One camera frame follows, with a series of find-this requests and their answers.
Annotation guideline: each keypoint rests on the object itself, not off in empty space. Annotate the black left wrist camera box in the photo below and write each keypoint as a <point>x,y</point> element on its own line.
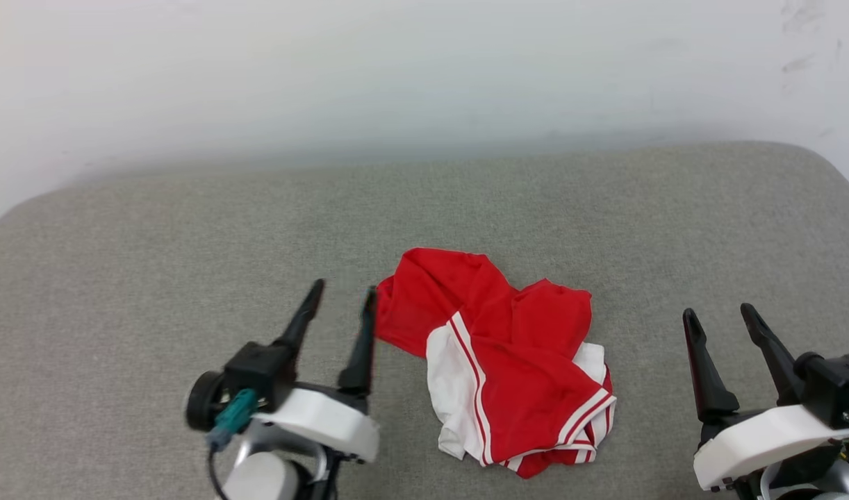
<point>258,371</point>

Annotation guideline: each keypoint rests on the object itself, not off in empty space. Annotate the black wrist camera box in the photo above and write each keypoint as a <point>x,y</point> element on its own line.
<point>838,385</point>
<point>258,371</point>

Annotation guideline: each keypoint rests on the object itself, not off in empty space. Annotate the teal left camera connector plug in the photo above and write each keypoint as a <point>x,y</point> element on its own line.
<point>231,417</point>

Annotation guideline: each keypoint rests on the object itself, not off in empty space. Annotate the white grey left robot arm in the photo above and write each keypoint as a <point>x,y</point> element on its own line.
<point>261,479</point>

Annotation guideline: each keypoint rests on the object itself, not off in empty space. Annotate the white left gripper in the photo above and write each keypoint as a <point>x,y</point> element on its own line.
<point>324,420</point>

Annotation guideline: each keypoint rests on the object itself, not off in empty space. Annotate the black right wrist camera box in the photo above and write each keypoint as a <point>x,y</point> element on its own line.
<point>838,385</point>

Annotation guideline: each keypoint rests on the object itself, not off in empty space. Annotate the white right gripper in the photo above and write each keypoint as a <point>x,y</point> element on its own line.
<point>758,441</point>

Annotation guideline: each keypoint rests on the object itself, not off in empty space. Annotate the red and white basketball jersey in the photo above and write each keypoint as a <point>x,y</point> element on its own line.
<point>529,361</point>

